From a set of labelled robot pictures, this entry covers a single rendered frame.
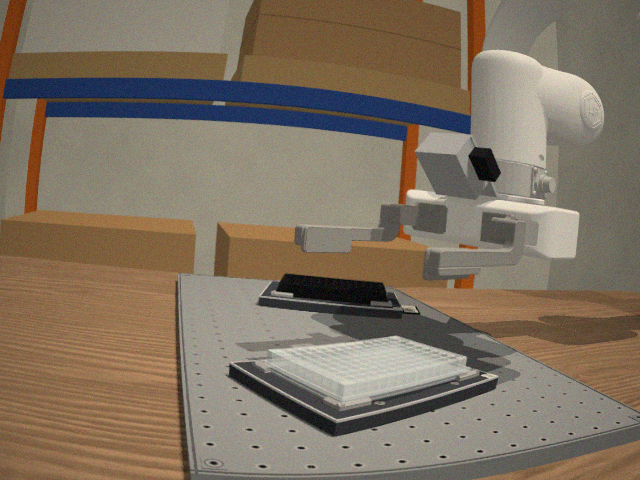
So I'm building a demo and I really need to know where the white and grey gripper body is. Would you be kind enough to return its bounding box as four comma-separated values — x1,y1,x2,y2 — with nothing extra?
403,190,579,260

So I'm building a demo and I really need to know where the black microplate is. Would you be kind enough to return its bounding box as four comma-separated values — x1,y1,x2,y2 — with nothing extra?
276,273,388,304

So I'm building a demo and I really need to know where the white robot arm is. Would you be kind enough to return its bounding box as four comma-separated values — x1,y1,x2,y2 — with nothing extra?
414,0,604,200

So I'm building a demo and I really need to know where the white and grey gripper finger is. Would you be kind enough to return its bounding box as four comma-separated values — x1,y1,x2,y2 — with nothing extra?
294,202,448,253
422,211,526,281

